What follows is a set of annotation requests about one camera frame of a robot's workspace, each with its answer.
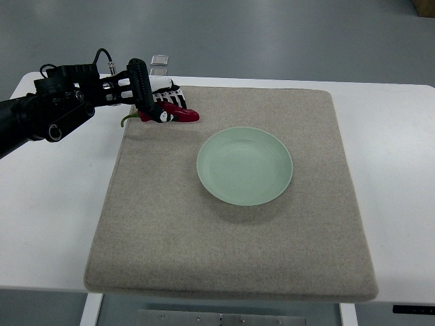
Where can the white table leg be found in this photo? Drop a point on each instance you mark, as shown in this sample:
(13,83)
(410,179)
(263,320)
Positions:
(348,314)
(92,306)

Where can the white table leg right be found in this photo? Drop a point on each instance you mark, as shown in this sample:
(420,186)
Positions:
(348,314)

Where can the black table control panel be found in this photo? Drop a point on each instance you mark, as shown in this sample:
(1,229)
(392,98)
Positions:
(413,309)

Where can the cardboard box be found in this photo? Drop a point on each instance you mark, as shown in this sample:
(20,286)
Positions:
(425,8)

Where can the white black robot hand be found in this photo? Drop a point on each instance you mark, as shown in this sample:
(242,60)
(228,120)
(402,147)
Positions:
(162,89)

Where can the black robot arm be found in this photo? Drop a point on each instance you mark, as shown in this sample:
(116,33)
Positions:
(67,98)

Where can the floor socket plate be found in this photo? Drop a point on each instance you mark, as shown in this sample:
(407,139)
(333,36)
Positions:
(159,60)

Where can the light green plate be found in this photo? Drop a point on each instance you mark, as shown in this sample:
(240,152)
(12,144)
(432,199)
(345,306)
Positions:
(244,166)

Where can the white table leg left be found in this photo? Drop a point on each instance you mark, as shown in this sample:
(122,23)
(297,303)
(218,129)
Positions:
(92,306)

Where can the red pepper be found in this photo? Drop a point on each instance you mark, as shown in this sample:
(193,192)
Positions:
(170,113)

